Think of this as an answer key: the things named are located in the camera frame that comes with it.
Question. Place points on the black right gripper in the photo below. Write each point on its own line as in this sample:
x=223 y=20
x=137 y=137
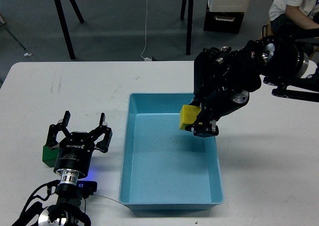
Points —
x=223 y=80

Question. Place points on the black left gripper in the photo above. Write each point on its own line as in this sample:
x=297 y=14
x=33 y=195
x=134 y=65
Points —
x=76 y=149

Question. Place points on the green block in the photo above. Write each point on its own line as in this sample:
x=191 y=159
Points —
x=49 y=155

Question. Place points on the yellow block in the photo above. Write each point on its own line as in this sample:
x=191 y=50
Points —
x=188 y=115

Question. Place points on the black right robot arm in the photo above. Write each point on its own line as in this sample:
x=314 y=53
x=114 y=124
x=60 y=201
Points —
x=291 y=62

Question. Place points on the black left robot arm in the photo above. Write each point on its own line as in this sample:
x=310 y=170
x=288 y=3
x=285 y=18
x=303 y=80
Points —
x=57 y=203

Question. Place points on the black storage box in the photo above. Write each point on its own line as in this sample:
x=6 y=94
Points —
x=226 y=22

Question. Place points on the wooden crate seat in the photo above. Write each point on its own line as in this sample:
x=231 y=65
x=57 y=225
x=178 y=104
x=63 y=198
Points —
x=266 y=31

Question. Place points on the black right stand legs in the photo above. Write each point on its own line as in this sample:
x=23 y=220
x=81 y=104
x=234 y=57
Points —
x=187 y=7

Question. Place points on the blue plastic bin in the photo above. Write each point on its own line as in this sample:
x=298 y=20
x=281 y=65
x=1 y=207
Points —
x=164 y=167

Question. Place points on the seated person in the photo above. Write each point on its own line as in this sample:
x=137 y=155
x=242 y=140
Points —
x=290 y=16

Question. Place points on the black left tripod legs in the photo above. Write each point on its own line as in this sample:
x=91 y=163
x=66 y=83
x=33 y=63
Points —
x=64 y=26

